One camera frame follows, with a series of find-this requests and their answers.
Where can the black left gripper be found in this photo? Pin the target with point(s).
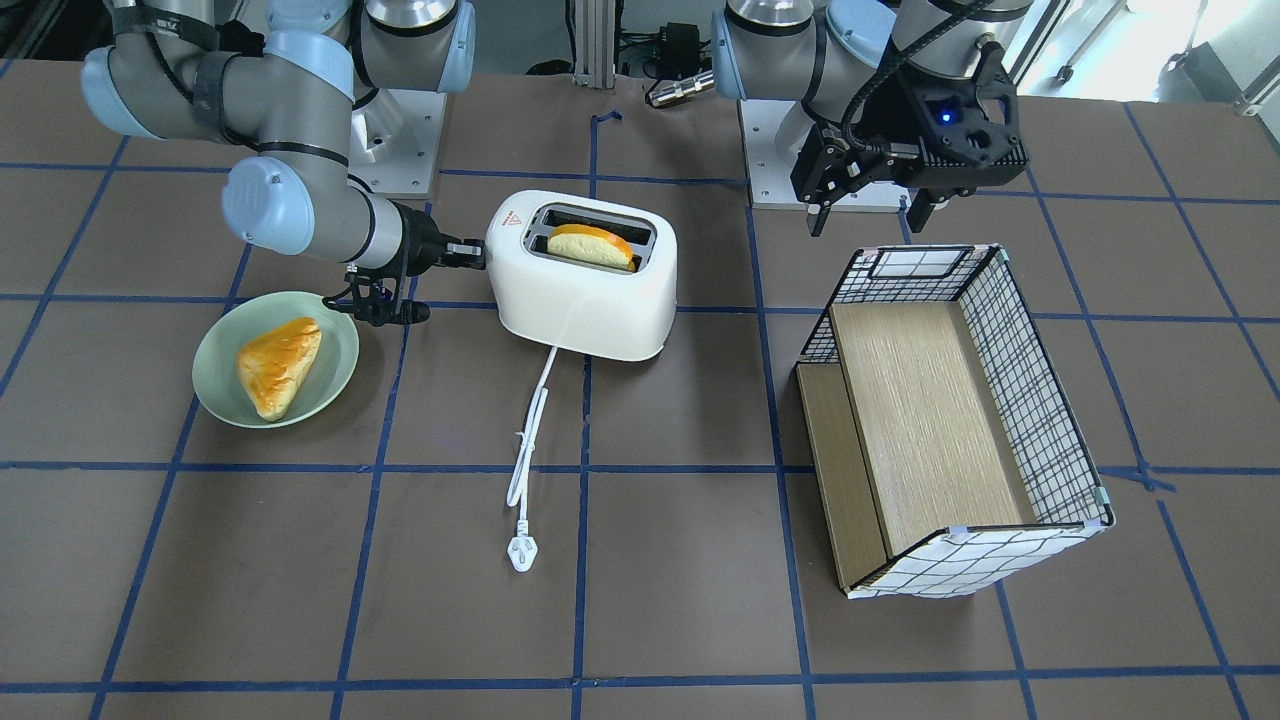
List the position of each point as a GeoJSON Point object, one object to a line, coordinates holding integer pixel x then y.
{"type": "Point", "coordinates": [897, 112]}

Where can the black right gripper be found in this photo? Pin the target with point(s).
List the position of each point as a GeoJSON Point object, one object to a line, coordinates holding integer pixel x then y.
{"type": "Point", "coordinates": [418, 243]}

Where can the white toaster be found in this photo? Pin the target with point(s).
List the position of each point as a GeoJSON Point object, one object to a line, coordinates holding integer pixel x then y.
{"type": "Point", "coordinates": [622, 314]}

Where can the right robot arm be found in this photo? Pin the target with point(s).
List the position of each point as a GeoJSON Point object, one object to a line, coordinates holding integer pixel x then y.
{"type": "Point", "coordinates": [181, 69]}

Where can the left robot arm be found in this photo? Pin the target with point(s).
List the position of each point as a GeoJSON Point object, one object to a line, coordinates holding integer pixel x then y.
{"type": "Point", "coordinates": [829, 59]}

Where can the bread slice in toaster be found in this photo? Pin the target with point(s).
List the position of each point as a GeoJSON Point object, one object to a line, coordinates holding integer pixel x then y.
{"type": "Point", "coordinates": [591, 245]}

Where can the green plate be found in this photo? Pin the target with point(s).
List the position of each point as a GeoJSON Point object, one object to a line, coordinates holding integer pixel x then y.
{"type": "Point", "coordinates": [214, 369]}

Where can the triangular pastry bread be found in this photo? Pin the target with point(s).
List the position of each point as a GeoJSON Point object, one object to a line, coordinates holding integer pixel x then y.
{"type": "Point", "coordinates": [271, 368]}

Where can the silver cylindrical connector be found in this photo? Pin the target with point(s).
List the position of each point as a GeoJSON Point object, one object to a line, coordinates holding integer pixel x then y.
{"type": "Point", "coordinates": [665, 93]}

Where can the wire basket with wooden shelf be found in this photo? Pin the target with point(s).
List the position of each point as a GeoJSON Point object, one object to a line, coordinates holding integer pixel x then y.
{"type": "Point", "coordinates": [946, 451]}

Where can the aluminium frame post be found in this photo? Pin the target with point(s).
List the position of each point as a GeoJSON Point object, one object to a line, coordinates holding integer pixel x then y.
{"type": "Point", "coordinates": [594, 30]}

